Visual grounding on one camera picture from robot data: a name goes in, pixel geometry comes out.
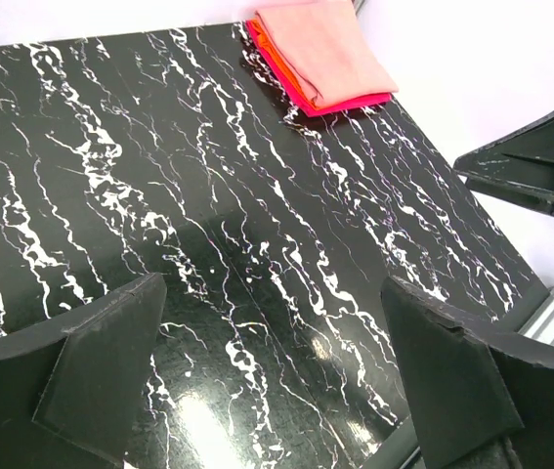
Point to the folded orange t-shirt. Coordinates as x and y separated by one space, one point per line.
280 68

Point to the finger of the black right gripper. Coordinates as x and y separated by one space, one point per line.
518 168

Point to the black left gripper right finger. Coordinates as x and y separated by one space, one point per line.
478 396

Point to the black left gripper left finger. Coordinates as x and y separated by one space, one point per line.
70 386

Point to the folded magenta t-shirt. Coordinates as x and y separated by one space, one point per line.
359 102

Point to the folded pink t-shirt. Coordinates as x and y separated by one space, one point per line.
323 45

